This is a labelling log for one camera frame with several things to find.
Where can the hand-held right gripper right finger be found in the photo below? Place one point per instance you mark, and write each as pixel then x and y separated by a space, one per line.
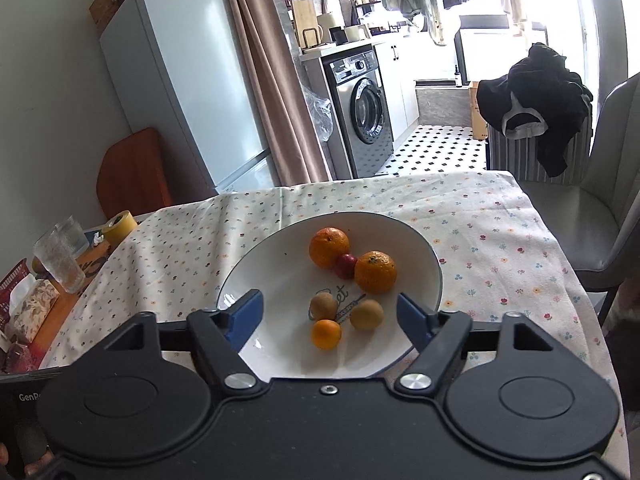
pixel 412 317

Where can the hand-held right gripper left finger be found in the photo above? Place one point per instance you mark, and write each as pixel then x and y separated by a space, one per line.
pixel 245 317

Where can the light brown round fruit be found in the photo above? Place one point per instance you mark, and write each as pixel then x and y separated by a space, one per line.
pixel 366 314

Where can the large orange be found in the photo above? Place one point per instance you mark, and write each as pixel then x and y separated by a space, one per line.
pixel 327 246
pixel 376 272

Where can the white bowl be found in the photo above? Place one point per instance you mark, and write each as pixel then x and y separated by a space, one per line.
pixel 280 260

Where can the brown kiwi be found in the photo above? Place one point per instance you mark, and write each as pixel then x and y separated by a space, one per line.
pixel 323 306

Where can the small orange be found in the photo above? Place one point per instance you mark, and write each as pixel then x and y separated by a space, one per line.
pixel 326 334

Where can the red plum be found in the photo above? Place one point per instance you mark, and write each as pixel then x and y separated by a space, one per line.
pixel 345 266

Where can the red packet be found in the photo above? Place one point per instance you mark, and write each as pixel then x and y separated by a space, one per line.
pixel 17 355

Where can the floral white tablecloth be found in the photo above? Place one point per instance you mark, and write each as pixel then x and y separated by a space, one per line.
pixel 475 240

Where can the floral tissue box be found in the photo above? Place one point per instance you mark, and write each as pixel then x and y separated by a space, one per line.
pixel 32 310

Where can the red plastic basket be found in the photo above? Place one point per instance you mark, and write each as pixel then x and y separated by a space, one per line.
pixel 10 285

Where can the clear drinking glass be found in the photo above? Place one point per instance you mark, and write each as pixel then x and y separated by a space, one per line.
pixel 62 265
pixel 75 235

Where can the yellow tape roll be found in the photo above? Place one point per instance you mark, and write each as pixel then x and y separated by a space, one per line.
pixel 119 230

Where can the orange printed table mat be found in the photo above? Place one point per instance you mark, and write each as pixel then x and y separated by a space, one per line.
pixel 97 257

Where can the orange wooden chair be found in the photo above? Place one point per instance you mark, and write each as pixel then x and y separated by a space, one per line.
pixel 132 175

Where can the striped grey chair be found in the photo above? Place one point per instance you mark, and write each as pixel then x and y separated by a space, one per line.
pixel 515 157

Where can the cardboard box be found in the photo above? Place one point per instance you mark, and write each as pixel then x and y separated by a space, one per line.
pixel 478 115

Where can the silver washing machine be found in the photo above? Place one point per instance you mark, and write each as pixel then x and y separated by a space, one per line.
pixel 362 110

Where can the grey stone ledge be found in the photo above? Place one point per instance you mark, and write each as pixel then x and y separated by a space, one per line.
pixel 442 105

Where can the clear plastic bag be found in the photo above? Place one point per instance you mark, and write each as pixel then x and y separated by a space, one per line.
pixel 320 112

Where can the grey dining chair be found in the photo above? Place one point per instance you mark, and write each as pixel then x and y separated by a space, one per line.
pixel 600 200

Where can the white kitchen cabinet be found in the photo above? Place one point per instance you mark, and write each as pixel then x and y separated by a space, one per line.
pixel 400 85

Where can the pink curtain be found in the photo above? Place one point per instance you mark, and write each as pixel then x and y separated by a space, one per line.
pixel 275 85

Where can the dark bottle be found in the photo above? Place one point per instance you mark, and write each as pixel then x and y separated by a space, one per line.
pixel 457 77

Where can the white refrigerator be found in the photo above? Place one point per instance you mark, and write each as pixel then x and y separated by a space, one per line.
pixel 185 75

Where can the black clothes pile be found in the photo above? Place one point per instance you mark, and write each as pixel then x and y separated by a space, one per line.
pixel 540 95

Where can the wooden cutting board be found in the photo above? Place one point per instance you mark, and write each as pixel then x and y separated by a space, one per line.
pixel 304 20

